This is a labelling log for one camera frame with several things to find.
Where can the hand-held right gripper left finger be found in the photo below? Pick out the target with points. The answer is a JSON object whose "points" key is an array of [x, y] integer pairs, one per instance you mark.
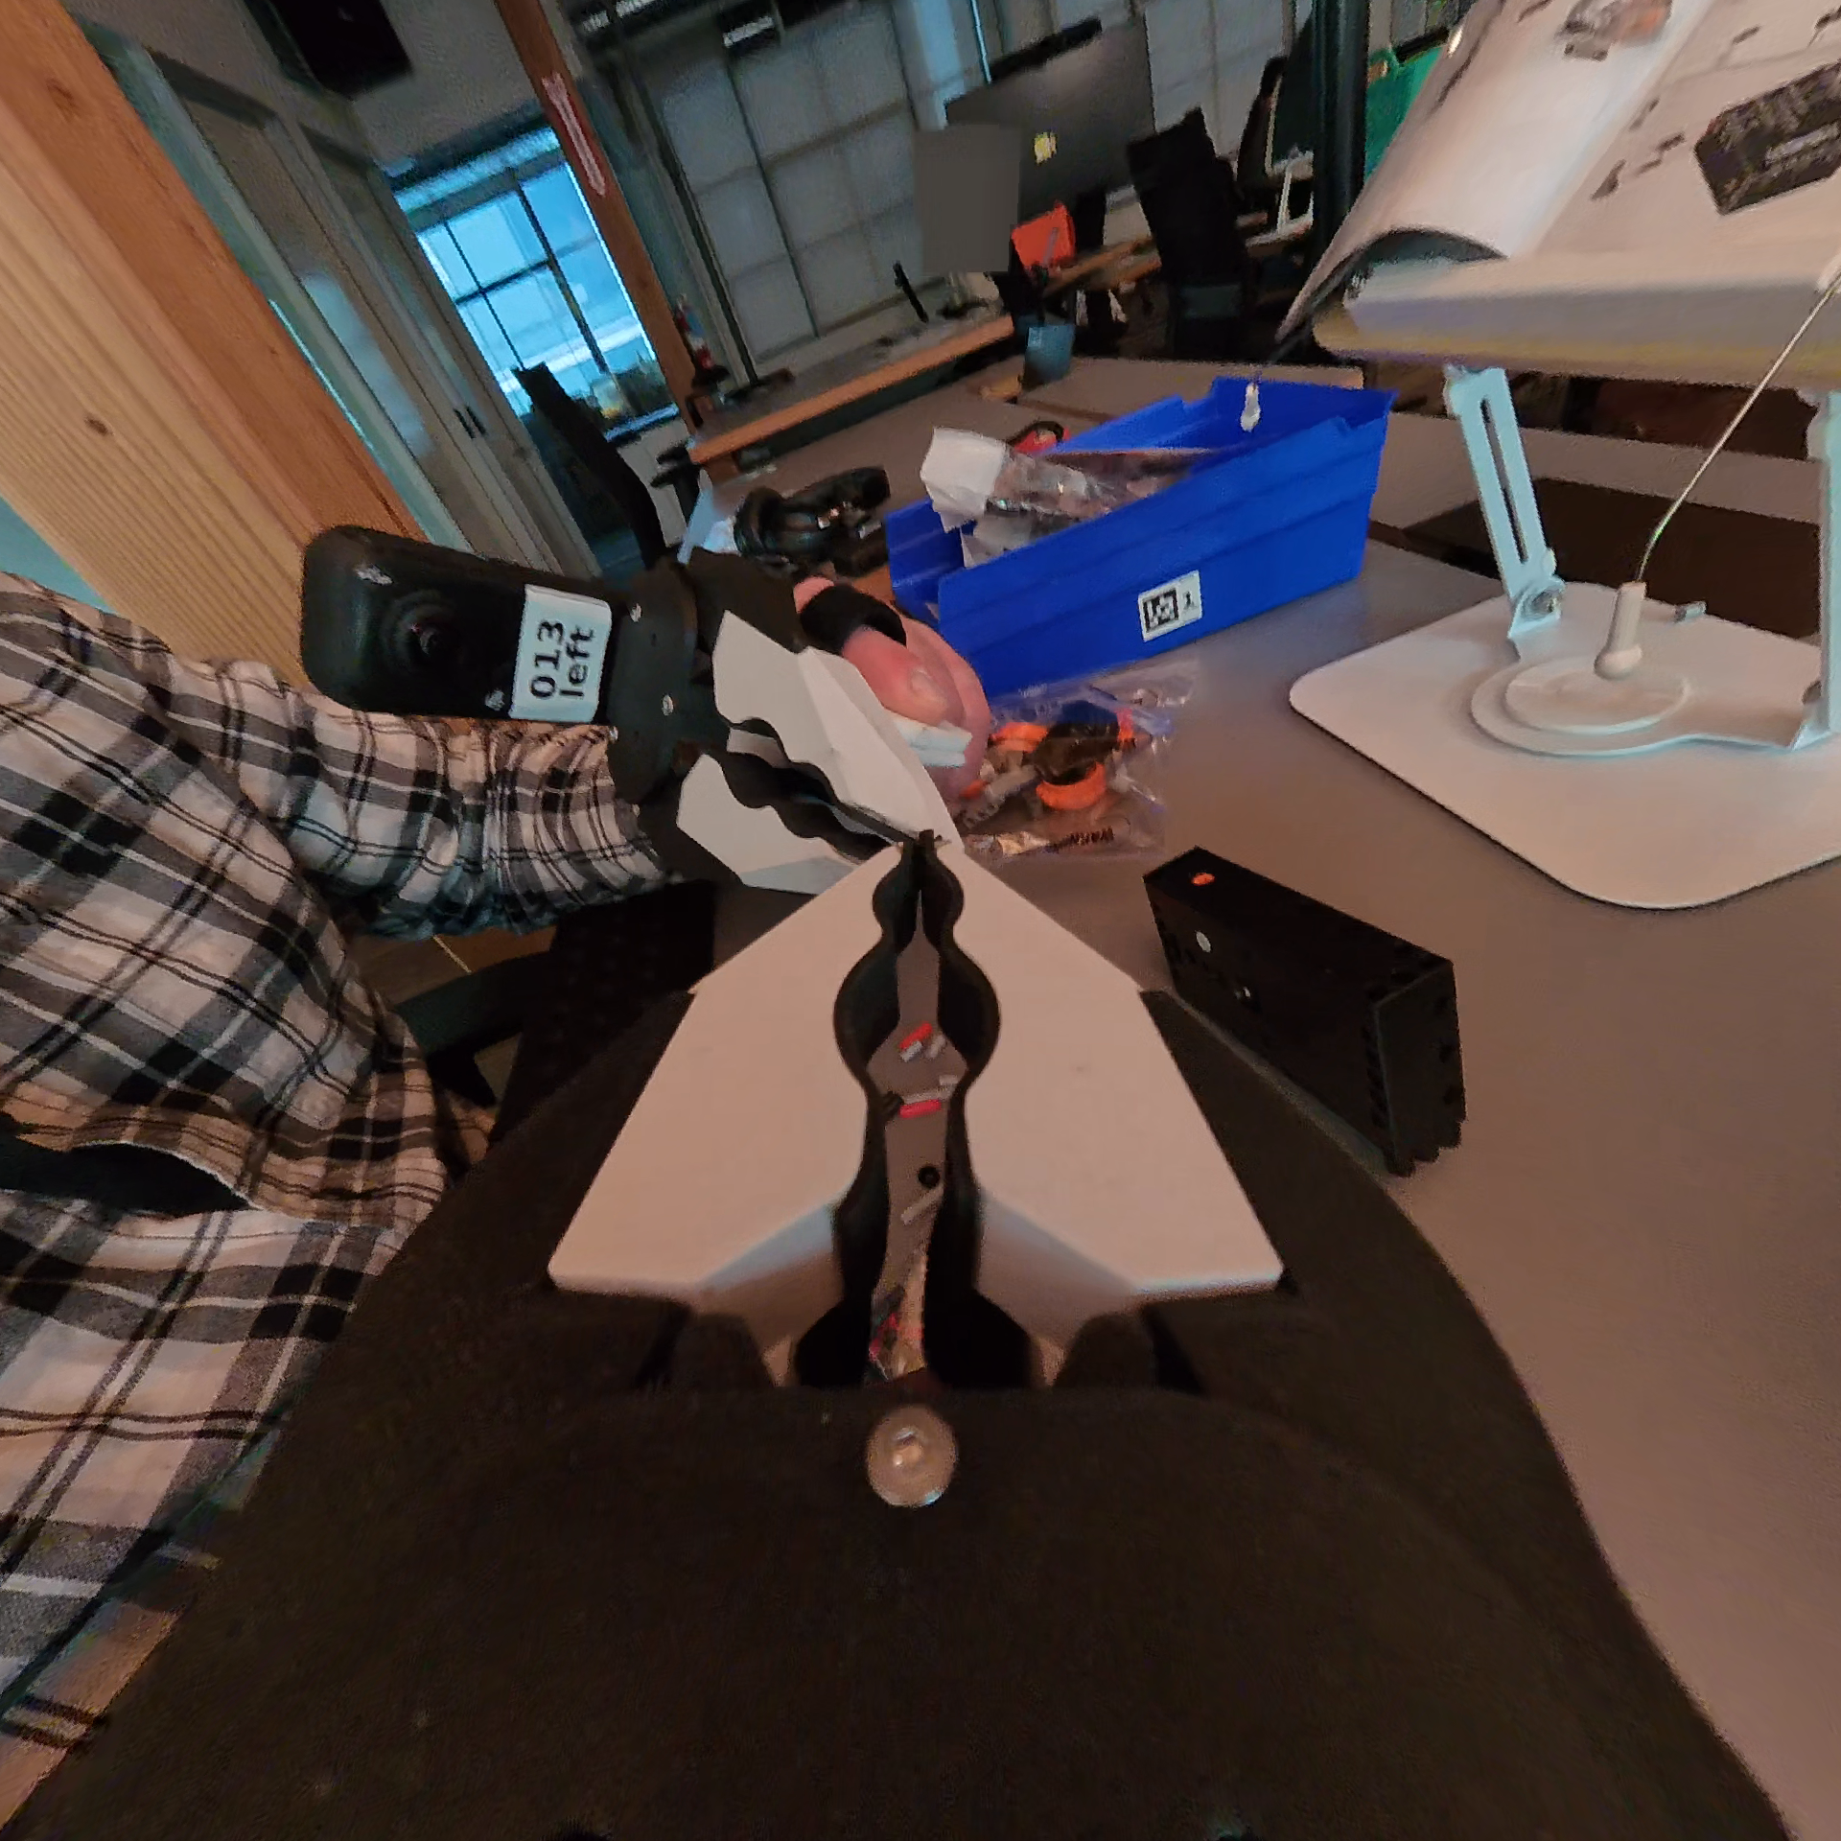
{"points": [[720, 1152]]}

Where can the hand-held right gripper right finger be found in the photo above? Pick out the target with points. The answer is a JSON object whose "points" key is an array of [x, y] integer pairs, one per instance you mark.
{"points": [[1121, 1152]]}

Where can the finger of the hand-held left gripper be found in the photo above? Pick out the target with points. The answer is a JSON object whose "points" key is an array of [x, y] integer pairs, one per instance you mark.
{"points": [[820, 706], [750, 835]]}

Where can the black battery box block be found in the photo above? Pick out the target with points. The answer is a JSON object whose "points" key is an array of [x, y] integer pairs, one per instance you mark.
{"points": [[1296, 994]]}

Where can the person's left forearm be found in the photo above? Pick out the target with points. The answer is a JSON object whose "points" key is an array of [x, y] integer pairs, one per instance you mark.
{"points": [[361, 807]]}

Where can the grey desk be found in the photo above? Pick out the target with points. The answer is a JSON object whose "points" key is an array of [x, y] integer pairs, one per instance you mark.
{"points": [[1584, 1152]]}

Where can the person's left hand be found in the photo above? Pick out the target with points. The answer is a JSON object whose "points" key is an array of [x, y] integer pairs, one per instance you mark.
{"points": [[936, 684]]}

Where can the black headphones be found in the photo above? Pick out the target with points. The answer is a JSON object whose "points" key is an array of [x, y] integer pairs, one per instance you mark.
{"points": [[815, 513]]}

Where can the black office chair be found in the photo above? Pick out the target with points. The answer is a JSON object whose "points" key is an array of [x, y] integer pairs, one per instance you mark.
{"points": [[1187, 215], [592, 460]]}

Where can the clear bag of building parts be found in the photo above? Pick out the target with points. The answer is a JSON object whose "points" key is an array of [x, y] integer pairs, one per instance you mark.
{"points": [[891, 1317]]}

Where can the crumpled white paper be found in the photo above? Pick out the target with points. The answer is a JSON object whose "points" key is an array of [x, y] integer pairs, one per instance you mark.
{"points": [[959, 482]]}

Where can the small clear bag orange parts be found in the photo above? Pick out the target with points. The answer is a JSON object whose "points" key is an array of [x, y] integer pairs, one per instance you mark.
{"points": [[1094, 748]]}

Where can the long wooden table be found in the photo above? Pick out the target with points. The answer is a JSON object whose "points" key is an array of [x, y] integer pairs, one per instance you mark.
{"points": [[864, 383]]}

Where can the clear bag dark parts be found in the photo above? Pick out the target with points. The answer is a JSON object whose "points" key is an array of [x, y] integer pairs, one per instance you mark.
{"points": [[1065, 487]]}

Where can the red and black object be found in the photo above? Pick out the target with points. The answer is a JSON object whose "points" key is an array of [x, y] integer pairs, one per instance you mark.
{"points": [[1037, 432]]}

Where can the blue plastic bin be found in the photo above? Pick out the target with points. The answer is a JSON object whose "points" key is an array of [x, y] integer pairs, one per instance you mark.
{"points": [[1223, 548]]}

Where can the person's plaid shirt torso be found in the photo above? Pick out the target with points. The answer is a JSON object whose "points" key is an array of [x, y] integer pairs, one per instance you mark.
{"points": [[146, 1366]]}

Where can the white book stand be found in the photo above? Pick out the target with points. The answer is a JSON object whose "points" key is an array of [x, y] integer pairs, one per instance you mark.
{"points": [[1654, 835]]}

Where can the large dark monitor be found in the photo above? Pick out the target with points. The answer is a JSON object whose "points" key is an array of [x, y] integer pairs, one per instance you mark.
{"points": [[1065, 101]]}

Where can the instruction booklet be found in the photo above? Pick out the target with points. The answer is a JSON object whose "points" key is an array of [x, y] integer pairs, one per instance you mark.
{"points": [[1584, 128]]}

